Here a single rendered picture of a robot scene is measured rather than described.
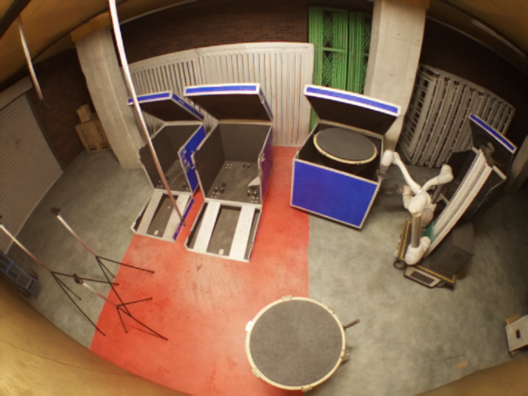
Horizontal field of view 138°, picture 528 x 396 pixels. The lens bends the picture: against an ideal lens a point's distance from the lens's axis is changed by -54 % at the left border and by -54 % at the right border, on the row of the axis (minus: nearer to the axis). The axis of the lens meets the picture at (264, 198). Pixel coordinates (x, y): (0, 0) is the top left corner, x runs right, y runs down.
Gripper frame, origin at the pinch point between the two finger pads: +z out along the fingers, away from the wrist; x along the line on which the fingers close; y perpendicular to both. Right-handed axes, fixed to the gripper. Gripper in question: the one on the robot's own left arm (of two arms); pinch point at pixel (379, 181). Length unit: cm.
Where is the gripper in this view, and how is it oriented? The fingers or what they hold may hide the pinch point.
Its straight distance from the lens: 255.4
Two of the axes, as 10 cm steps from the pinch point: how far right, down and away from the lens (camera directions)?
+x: 8.9, 3.0, -3.4
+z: -0.4, 8.0, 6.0
